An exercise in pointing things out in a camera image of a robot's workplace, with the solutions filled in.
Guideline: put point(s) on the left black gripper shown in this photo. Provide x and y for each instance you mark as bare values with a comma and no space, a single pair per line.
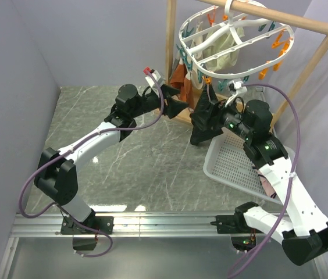
173,107

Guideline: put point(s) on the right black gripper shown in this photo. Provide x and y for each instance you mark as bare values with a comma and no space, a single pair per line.
221,110

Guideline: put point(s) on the orange clothes peg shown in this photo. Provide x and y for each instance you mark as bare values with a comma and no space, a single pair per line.
207,80

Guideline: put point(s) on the white clip hanger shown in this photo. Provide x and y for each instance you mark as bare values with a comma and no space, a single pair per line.
263,44

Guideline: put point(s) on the black striped underwear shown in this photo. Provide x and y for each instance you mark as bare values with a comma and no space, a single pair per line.
204,109

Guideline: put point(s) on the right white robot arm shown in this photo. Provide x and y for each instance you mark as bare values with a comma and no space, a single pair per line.
305,235

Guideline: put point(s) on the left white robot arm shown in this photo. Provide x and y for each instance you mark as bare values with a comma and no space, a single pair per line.
57,178

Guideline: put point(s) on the rust brown underwear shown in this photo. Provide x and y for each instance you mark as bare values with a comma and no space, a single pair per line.
181,80

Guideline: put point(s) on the beige underwear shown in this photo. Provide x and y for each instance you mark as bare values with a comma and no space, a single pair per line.
192,27

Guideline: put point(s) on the pale green underwear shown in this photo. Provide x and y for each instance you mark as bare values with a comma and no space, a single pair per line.
226,61

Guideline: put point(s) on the pink navy underwear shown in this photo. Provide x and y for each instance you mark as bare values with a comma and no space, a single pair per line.
267,186

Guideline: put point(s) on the white plastic basket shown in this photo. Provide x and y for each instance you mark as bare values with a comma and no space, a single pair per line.
227,163

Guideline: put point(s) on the teal clothes peg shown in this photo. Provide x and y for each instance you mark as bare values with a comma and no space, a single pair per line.
222,85

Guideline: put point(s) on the wooden drying rack frame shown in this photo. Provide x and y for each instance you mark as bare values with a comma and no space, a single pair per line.
265,13

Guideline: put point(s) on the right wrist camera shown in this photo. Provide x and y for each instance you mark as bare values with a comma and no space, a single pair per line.
237,89

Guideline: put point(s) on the aluminium mounting rail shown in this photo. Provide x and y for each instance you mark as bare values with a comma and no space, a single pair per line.
125,224

